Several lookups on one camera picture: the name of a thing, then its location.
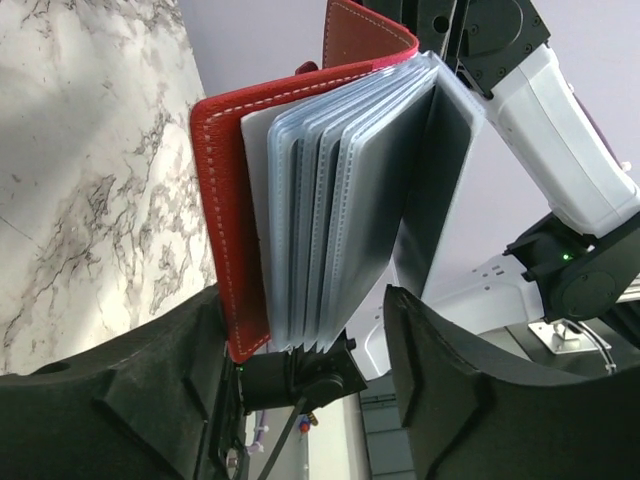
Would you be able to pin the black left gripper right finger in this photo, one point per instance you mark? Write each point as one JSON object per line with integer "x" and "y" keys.
{"x": 475, "y": 411}

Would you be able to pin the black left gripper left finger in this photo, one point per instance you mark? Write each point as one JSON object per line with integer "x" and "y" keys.
{"x": 148, "y": 404}

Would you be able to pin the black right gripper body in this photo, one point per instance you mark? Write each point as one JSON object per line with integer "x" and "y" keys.
{"x": 308, "y": 379}

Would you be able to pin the red leather card holder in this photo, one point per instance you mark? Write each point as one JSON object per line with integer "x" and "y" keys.
{"x": 313, "y": 184}

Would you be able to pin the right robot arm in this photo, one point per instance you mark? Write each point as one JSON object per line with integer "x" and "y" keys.
{"x": 575, "y": 263}

